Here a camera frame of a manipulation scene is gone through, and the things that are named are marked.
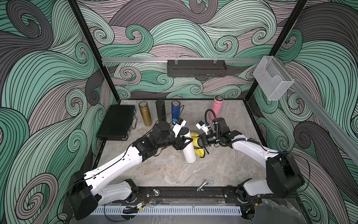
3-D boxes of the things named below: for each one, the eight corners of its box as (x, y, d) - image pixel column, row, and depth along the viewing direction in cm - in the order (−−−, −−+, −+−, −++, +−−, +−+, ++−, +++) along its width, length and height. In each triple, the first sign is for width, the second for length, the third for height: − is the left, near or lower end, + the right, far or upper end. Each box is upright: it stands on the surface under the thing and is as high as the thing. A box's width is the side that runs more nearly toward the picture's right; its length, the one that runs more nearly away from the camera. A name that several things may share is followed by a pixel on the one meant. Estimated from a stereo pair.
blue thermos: (172, 123, 105) (171, 105, 90) (172, 118, 108) (171, 100, 93) (180, 123, 105) (180, 105, 90) (179, 118, 108) (180, 100, 93)
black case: (99, 141, 97) (95, 136, 92) (112, 110, 116) (109, 105, 111) (132, 141, 97) (129, 136, 92) (139, 110, 116) (137, 105, 111)
